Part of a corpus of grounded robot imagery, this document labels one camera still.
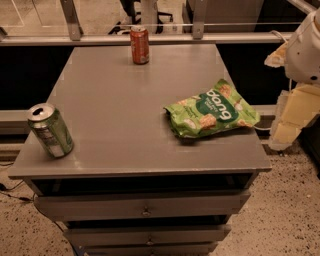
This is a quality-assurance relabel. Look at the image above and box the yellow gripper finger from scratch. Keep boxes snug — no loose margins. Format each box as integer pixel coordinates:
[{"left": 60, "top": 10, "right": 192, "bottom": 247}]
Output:
[
  {"left": 268, "top": 83, "right": 320, "bottom": 151},
  {"left": 264, "top": 42, "right": 288, "bottom": 68}
]

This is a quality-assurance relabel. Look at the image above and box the green rice chip bag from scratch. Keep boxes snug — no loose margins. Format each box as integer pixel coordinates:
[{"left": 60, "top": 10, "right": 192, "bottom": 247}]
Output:
[{"left": 165, "top": 79, "right": 260, "bottom": 138}]

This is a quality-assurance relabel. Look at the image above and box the red coke can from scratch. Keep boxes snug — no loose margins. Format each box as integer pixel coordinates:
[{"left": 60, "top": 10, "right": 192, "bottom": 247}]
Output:
[{"left": 130, "top": 25, "right": 149, "bottom": 65}]

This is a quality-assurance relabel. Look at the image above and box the green soda can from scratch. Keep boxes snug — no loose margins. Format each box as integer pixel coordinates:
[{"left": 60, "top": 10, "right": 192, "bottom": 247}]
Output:
[{"left": 27, "top": 103, "right": 74, "bottom": 158}]

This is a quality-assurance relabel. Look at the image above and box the top grey drawer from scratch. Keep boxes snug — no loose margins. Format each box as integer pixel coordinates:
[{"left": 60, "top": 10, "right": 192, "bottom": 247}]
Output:
[{"left": 35, "top": 190, "right": 250, "bottom": 222}]

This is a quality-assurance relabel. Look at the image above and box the grey drawer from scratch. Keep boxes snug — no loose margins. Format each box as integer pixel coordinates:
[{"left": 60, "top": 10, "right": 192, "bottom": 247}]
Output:
[
  {"left": 84, "top": 242, "right": 217, "bottom": 256},
  {"left": 64, "top": 225, "right": 231, "bottom": 246},
  {"left": 35, "top": 190, "right": 250, "bottom": 222}
]

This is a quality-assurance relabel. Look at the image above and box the black office chair base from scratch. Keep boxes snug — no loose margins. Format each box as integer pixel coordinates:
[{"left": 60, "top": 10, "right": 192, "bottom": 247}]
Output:
[{"left": 109, "top": 0, "right": 173, "bottom": 35}]

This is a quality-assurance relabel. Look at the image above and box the middle grey drawer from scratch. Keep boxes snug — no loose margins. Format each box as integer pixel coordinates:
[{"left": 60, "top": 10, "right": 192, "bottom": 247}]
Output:
[{"left": 64, "top": 225, "right": 231, "bottom": 246}]

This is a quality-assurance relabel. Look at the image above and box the grey drawer cabinet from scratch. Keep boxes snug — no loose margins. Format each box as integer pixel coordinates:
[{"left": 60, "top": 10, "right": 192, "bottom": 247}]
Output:
[{"left": 7, "top": 44, "right": 273, "bottom": 256}]

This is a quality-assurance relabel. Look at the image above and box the bottom grey drawer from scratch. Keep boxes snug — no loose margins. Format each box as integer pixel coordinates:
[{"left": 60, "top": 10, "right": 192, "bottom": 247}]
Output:
[{"left": 84, "top": 242, "right": 217, "bottom": 256}]

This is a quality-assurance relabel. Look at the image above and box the metal frame rail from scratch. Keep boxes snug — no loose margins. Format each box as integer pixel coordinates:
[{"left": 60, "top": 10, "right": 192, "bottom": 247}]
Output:
[{"left": 0, "top": 32, "right": 292, "bottom": 46}]

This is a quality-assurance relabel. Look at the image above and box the black floor cable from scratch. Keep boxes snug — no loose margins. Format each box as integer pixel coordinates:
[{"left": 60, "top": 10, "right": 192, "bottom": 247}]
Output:
[{"left": 0, "top": 161, "right": 36, "bottom": 203}]

